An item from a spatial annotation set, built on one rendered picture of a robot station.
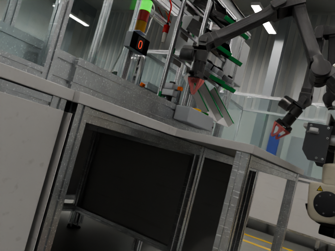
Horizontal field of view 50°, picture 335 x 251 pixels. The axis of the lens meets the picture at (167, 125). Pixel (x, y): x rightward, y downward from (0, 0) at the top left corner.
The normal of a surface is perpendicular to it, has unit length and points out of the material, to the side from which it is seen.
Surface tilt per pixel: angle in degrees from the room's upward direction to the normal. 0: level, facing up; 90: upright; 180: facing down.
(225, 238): 90
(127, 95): 90
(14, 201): 90
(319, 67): 75
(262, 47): 90
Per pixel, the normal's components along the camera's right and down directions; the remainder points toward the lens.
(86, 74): 0.80, 0.17
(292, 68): -0.50, -0.19
